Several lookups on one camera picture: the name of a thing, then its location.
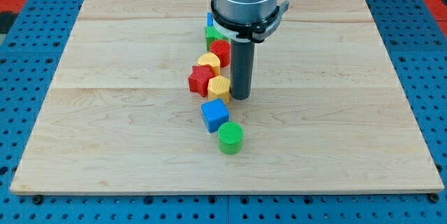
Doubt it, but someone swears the green cylinder block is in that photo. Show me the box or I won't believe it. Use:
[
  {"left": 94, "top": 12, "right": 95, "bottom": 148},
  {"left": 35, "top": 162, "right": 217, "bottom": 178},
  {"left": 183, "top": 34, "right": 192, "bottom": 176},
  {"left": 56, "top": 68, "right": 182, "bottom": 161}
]
[{"left": 218, "top": 121, "right": 244, "bottom": 155}]

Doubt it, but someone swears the blue cube block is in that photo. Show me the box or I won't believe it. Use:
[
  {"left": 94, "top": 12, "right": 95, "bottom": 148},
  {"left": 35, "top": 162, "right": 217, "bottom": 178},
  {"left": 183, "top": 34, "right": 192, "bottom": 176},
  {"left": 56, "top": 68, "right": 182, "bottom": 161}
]
[{"left": 201, "top": 98, "right": 229, "bottom": 133}]

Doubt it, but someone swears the small blue block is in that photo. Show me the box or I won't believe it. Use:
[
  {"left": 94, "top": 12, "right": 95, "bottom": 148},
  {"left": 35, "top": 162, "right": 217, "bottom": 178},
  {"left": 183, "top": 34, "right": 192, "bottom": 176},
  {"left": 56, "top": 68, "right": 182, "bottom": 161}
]
[{"left": 207, "top": 13, "right": 214, "bottom": 27}]

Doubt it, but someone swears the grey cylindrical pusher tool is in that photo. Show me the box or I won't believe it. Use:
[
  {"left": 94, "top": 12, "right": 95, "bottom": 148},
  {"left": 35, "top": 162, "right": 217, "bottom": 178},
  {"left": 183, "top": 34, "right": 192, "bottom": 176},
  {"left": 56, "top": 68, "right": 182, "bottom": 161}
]
[{"left": 230, "top": 40, "right": 255, "bottom": 100}]

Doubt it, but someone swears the yellow heart block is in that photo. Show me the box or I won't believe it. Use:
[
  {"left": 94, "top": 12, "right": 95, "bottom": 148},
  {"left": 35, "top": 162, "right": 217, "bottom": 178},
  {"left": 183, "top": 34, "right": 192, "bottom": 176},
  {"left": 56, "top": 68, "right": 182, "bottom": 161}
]
[{"left": 197, "top": 52, "right": 221, "bottom": 76}]

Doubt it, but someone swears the red cylinder block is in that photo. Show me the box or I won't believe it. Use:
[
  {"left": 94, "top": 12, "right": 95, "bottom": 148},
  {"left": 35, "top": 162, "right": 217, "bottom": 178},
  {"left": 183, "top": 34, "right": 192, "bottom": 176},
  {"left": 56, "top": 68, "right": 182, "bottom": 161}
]
[{"left": 210, "top": 40, "right": 231, "bottom": 68}]

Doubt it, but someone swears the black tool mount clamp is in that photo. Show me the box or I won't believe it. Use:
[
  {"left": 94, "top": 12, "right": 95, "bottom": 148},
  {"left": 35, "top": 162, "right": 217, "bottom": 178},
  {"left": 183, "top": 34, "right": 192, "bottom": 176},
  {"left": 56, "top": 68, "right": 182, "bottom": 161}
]
[{"left": 210, "top": 0, "right": 290, "bottom": 43}]

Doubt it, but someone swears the green star block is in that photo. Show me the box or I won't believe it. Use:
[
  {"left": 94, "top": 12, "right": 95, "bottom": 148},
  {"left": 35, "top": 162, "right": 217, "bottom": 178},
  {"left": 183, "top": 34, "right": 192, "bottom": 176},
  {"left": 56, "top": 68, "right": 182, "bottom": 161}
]
[{"left": 205, "top": 26, "right": 228, "bottom": 51}]

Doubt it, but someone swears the red star block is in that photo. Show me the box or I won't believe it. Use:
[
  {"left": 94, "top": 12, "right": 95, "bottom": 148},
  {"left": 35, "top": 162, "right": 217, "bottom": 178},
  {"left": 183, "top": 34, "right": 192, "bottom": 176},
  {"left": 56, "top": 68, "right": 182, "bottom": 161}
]
[{"left": 188, "top": 65, "right": 215, "bottom": 97}]

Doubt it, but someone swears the light wooden board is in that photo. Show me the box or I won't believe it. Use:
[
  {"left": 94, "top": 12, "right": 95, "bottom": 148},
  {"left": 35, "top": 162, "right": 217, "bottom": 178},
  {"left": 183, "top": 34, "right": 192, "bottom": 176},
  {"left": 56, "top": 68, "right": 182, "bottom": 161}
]
[{"left": 10, "top": 0, "right": 444, "bottom": 195}]

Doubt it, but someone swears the yellow hexagon block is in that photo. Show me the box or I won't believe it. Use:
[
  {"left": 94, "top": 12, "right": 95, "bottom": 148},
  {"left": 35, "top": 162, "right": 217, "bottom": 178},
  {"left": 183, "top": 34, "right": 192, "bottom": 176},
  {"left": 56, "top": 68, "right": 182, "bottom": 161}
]
[{"left": 207, "top": 75, "right": 230, "bottom": 104}]

